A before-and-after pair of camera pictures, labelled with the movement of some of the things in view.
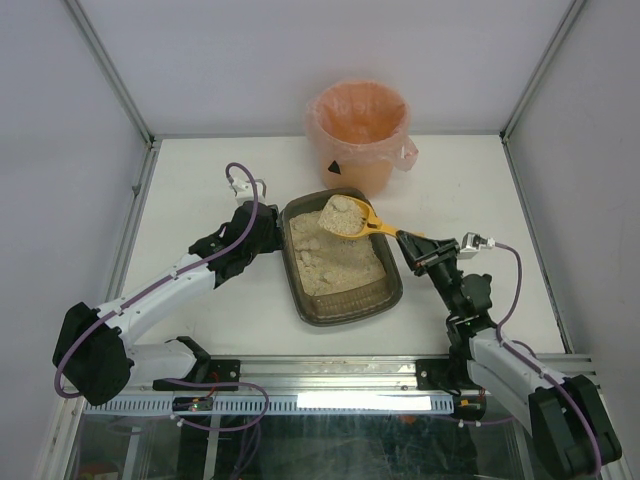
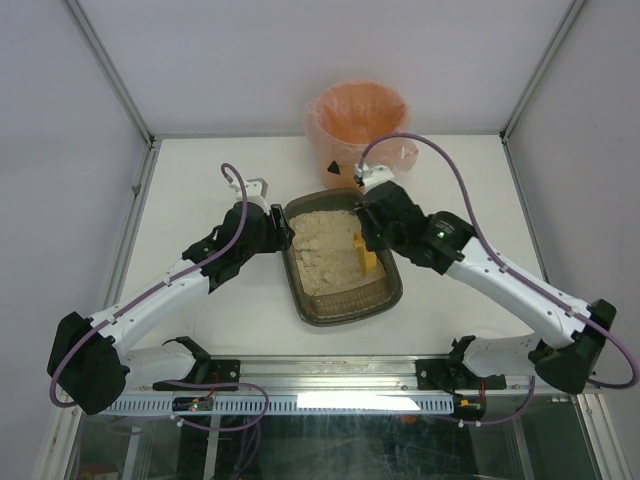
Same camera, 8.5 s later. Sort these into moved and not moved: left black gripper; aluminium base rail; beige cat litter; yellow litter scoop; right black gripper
Moved: yellow litter scoop; right black gripper
Not moved: beige cat litter; left black gripper; aluminium base rail
